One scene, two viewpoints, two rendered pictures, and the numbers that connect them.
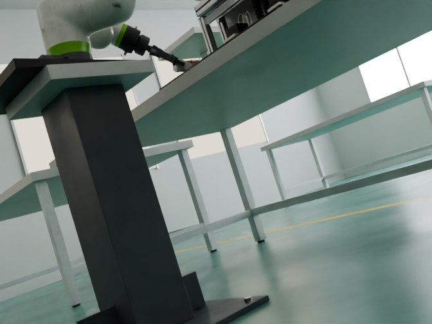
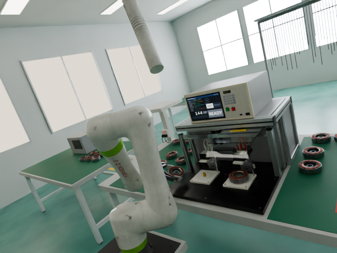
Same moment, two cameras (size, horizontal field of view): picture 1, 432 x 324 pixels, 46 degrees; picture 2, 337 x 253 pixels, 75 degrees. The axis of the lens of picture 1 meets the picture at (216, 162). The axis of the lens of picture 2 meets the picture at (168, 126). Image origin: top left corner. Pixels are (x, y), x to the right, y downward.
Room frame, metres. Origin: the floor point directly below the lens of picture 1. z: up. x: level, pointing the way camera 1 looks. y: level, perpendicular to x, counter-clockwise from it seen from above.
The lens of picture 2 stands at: (0.58, 0.10, 1.49)
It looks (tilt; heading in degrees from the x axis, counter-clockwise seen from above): 13 degrees down; 354
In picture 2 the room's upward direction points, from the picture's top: 17 degrees counter-clockwise
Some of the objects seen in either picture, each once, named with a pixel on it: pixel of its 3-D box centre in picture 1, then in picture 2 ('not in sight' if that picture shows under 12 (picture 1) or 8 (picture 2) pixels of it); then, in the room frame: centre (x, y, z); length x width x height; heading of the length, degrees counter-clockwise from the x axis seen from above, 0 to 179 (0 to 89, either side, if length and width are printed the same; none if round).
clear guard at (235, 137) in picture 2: not in sight; (237, 139); (1.68, -0.36, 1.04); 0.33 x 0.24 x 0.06; 130
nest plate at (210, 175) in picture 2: not in sight; (204, 176); (1.89, -0.18, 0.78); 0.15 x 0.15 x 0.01; 40
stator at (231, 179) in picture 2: not in sight; (238, 176); (1.71, -0.33, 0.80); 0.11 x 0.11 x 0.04
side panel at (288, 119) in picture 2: not in sight; (289, 132); (1.81, -0.77, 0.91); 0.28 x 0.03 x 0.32; 130
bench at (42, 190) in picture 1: (77, 235); (88, 179); (3.75, 1.12, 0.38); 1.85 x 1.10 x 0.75; 40
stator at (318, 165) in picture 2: not in sight; (310, 166); (1.60, -0.71, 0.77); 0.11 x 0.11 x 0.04
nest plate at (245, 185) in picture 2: not in sight; (239, 180); (1.71, -0.33, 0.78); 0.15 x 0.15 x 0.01; 40
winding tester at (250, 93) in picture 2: not in sight; (228, 97); (2.00, -0.51, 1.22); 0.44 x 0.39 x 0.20; 40
